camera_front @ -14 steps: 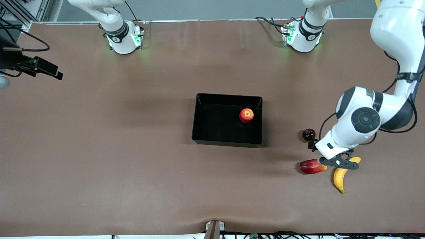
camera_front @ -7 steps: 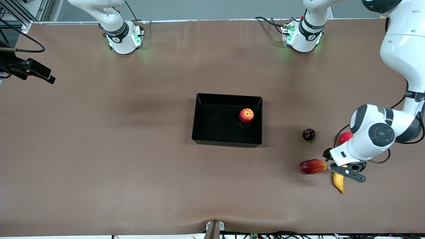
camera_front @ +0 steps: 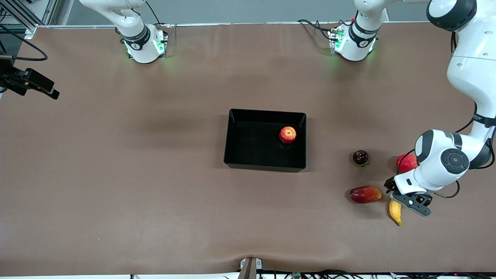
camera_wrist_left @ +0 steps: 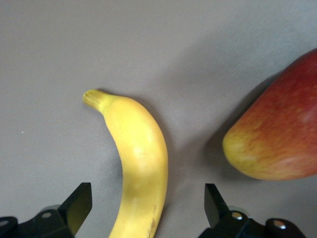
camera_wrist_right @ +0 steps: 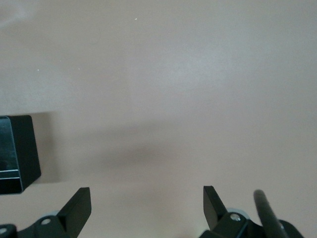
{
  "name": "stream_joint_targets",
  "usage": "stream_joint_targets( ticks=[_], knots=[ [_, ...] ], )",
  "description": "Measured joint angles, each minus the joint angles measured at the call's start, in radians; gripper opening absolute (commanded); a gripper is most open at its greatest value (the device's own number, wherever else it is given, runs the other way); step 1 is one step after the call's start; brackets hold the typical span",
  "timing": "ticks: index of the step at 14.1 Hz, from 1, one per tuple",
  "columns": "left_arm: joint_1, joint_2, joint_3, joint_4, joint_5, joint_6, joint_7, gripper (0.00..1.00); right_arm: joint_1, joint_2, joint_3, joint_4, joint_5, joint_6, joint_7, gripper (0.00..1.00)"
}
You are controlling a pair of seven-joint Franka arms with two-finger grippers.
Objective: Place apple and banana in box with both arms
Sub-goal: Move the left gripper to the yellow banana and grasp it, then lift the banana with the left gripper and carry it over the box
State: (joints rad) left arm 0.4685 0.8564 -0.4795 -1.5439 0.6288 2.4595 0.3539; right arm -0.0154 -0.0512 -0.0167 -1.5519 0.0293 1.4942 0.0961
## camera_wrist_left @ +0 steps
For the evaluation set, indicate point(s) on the red yellow mango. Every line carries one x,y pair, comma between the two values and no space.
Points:
277,129

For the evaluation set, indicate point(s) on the yellow banana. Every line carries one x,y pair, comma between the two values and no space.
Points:
138,161

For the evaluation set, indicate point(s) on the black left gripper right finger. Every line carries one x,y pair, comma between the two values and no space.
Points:
215,208

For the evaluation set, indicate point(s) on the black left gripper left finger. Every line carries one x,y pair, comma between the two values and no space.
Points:
74,205

